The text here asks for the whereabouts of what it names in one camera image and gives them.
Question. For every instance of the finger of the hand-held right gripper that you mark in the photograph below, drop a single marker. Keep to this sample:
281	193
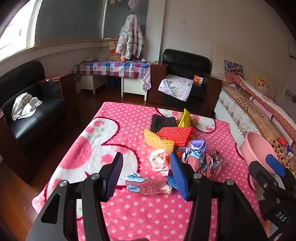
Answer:
257	172
275	165

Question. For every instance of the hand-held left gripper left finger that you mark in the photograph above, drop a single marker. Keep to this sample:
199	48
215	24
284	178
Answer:
114	178

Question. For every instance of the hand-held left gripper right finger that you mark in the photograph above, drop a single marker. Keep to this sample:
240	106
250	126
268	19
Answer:
179	178

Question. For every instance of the blue foam net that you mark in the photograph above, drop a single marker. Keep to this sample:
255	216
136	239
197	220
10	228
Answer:
170	181

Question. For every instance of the pink plastic bucket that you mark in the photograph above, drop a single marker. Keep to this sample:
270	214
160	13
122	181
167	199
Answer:
254	148

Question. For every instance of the white paper wrapper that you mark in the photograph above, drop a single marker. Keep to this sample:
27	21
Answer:
157	162

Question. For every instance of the pink blue wrapper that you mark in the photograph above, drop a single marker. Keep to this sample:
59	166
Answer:
148	185

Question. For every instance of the purple patterned wrapper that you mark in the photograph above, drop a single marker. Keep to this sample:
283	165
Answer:
196	150

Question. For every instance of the clear plastic wrapper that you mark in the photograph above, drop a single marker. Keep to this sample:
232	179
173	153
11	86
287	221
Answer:
215	162

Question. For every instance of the red foam net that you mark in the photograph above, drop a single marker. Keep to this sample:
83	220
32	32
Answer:
175	136

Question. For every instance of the yellow foam net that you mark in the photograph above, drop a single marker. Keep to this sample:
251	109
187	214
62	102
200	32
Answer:
155	141

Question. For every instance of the blue small packet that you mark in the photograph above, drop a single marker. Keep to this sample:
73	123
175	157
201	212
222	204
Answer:
290	149

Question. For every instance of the red snack packet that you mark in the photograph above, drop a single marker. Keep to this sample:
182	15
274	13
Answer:
281	140

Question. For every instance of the pink polka dot blanket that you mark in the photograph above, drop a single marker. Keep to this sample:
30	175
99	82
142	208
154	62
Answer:
138	215

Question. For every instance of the red polka dot bedding roll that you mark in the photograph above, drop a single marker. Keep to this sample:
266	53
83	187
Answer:
284	120

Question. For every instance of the black foam net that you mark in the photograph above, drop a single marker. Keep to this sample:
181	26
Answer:
159	124

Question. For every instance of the pink rolled mat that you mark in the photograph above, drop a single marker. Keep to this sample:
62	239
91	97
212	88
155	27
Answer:
261	107

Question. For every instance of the yellow plastic bag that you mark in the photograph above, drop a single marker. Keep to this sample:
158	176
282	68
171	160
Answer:
185	119

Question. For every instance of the brown potato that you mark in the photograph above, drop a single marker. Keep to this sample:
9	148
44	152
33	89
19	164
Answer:
180	115
194	121

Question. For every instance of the bed with patterned bedding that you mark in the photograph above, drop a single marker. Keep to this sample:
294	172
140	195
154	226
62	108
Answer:
252	109

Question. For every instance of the white quilted mattress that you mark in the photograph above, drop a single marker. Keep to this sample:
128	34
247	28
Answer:
231	109

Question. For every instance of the yellow floral cushion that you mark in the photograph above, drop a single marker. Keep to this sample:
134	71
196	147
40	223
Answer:
262	84

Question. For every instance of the floral white pillowcase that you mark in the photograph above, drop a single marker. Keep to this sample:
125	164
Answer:
175	87

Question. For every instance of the white wooden table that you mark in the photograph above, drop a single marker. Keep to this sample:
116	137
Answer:
134	87

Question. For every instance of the black armchair with wooden arms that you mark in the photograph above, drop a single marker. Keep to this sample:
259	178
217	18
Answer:
34	120
185	59

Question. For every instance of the orange box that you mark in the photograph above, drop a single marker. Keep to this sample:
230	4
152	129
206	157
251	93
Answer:
198	79

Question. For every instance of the white bed headboard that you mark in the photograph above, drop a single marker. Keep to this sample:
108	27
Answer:
254	64

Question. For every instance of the colourful patterned pillow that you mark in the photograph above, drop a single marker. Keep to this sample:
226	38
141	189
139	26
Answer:
233	67

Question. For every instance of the checkered tablecloth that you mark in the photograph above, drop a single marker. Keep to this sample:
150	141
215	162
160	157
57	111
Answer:
111	68

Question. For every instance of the white crumpled cloth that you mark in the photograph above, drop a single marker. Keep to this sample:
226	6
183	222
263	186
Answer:
23	106

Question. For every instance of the brown paper bag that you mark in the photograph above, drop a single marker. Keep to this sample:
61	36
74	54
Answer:
113	52

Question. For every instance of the pastel puffy jacket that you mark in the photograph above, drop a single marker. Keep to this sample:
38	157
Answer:
128	39

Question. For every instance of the window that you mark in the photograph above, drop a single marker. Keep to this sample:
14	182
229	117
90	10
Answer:
69	20

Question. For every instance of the pale pink hanging garment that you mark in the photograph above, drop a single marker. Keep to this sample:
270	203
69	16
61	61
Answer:
133	4

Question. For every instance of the beige hanging garment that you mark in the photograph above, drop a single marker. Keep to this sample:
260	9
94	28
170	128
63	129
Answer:
114	1

